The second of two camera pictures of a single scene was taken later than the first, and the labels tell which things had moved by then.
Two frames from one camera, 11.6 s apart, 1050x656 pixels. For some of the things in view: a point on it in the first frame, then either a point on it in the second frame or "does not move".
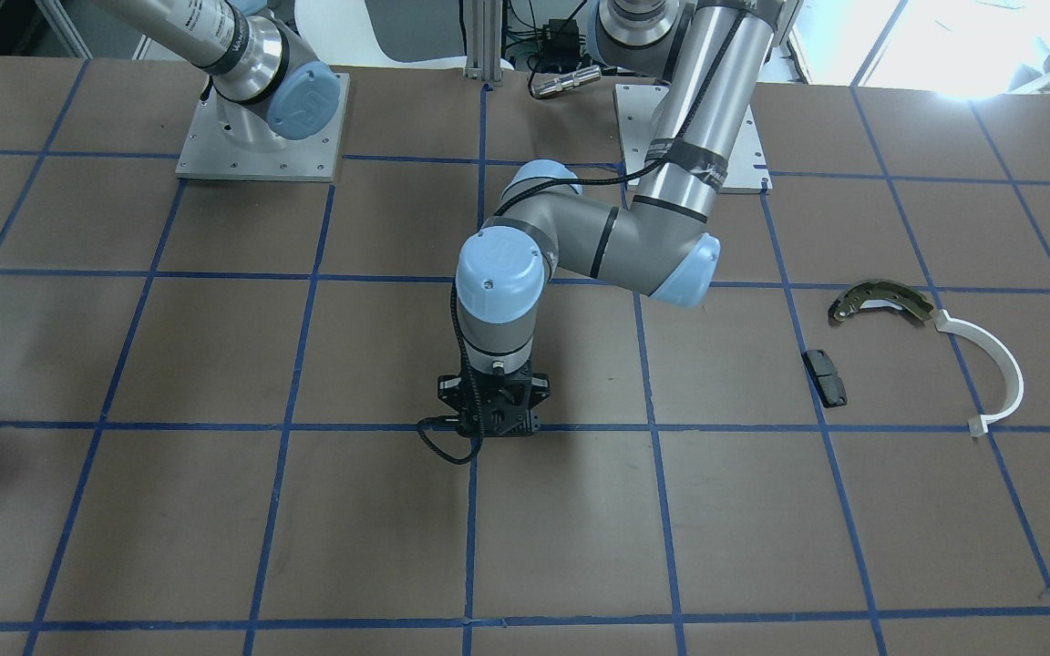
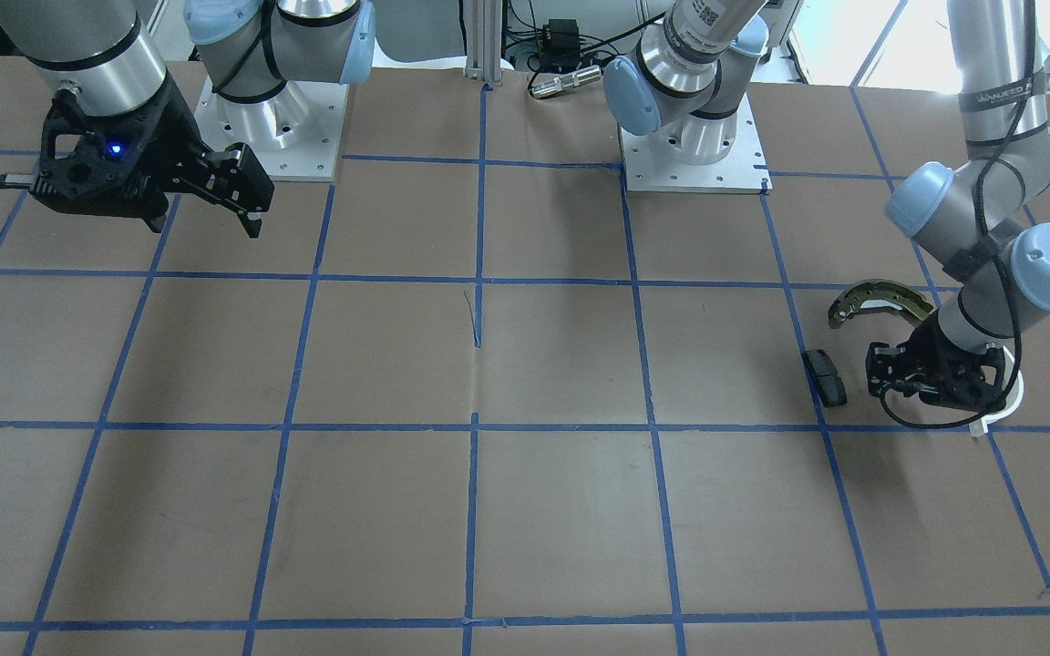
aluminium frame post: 484,41 does not move
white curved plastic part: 979,425 does not move
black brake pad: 829,388 does not move
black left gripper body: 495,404 to 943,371
